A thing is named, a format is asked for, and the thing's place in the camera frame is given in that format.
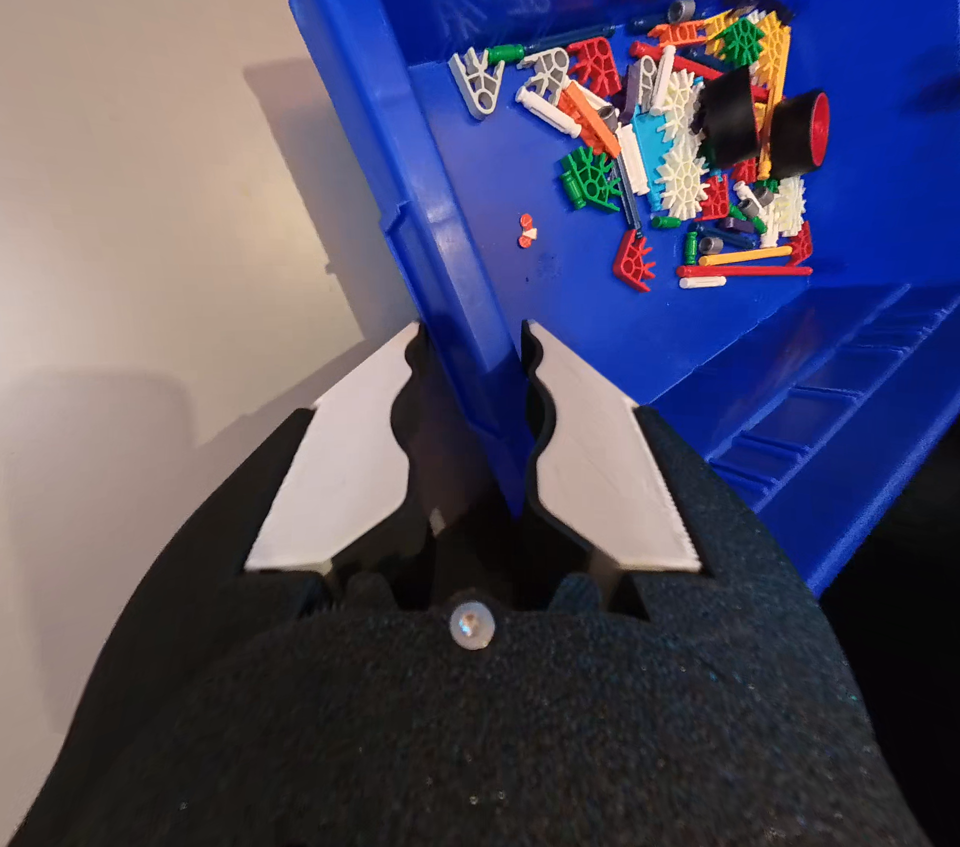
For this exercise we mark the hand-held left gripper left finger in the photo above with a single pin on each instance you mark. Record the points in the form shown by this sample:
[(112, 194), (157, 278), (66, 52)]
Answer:
[(337, 479)]

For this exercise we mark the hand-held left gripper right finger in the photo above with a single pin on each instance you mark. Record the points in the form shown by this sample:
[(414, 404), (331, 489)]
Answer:
[(607, 479)]

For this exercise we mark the long yellow plastic rod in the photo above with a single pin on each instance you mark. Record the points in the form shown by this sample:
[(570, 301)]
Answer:
[(742, 257)]

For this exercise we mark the blue plastic bin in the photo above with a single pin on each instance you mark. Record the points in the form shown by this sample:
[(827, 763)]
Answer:
[(480, 187)]

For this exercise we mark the pile of colourful construction pieces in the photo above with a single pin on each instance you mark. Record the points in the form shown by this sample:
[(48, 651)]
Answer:
[(646, 134)]

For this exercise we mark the black wheel red hub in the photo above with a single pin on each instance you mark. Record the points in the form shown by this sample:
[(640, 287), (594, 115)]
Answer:
[(727, 112), (795, 134)]

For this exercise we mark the small red white piece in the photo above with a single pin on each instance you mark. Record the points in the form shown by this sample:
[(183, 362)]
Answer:
[(526, 221)]

